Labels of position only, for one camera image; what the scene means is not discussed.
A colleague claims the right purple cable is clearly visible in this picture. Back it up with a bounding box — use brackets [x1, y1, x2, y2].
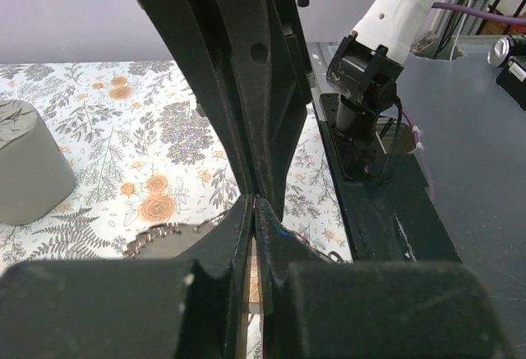
[400, 1, 526, 187]

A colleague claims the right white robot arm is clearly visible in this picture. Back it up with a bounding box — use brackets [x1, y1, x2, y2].
[137, 0, 441, 215]

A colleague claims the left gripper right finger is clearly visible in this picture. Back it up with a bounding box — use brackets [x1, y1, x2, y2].
[254, 198, 514, 358]

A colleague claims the grey paper roll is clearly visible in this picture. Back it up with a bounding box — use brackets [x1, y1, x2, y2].
[1, 99, 76, 226]

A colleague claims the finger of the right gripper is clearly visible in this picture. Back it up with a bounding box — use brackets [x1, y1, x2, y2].
[213, 0, 312, 218]
[137, 0, 255, 194]

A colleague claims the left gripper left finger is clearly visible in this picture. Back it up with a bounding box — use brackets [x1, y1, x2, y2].
[1, 196, 253, 358]

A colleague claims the floral table mat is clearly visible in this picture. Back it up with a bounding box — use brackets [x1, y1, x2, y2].
[1, 61, 239, 275]

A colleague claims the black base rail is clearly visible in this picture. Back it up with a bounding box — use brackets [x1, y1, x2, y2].
[314, 93, 460, 262]

